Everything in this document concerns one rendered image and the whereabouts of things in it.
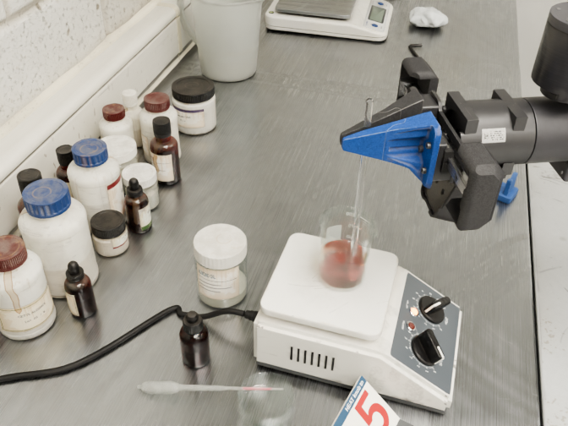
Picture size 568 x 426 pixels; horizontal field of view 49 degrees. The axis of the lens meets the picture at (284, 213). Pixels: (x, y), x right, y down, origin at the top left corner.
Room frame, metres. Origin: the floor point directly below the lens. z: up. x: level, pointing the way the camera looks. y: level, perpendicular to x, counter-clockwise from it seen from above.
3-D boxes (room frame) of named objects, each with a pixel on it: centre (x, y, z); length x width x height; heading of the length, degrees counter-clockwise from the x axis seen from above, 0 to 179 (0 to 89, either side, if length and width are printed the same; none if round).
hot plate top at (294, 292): (0.45, -0.05, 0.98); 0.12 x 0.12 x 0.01; 74
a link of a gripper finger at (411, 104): (0.47, -0.08, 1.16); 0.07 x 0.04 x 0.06; 99
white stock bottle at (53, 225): (0.53, 0.25, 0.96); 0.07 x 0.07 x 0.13
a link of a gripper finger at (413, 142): (0.43, -0.08, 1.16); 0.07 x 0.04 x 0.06; 99
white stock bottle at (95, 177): (0.64, 0.24, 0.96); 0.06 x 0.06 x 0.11
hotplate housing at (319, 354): (0.45, -0.08, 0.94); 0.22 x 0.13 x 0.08; 74
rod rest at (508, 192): (0.74, -0.28, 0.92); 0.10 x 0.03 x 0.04; 54
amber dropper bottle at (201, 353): (0.42, 0.09, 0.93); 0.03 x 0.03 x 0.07
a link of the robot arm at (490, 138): (0.46, -0.16, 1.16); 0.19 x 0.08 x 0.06; 9
